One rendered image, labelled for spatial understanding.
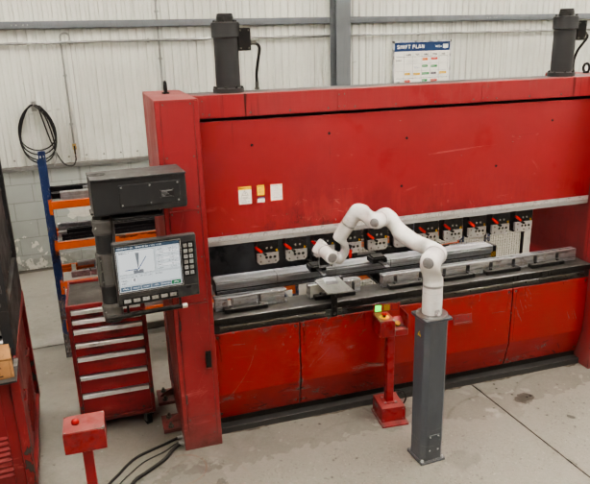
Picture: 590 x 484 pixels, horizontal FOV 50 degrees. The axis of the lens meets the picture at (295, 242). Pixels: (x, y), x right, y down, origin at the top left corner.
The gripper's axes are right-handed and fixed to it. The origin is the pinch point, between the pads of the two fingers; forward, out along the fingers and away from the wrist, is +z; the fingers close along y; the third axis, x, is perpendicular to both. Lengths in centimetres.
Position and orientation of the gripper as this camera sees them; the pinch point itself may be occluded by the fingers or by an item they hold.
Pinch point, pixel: (315, 244)
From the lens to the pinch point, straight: 427.6
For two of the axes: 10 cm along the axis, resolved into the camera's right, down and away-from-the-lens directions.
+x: 7.9, 4.7, 4.0
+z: -3.0, -2.8, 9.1
